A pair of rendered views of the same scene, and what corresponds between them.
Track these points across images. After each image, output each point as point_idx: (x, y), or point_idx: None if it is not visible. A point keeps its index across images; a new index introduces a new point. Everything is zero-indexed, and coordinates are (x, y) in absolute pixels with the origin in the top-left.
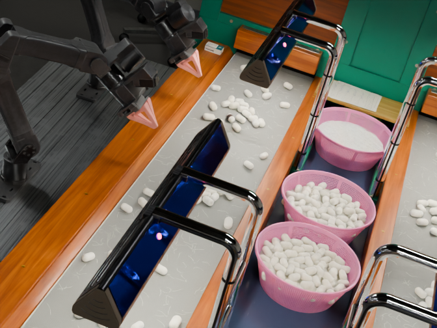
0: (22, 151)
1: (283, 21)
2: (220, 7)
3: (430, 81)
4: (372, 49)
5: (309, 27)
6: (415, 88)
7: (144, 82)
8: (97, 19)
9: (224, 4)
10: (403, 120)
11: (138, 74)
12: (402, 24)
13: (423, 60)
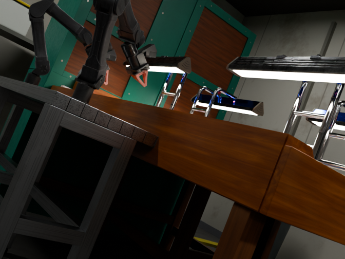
0: (100, 78)
1: (157, 56)
2: (64, 67)
3: (222, 89)
4: (139, 99)
5: (111, 84)
6: (215, 92)
7: (151, 53)
8: (44, 40)
9: (66, 66)
10: (210, 108)
11: (151, 48)
12: (153, 87)
13: (201, 87)
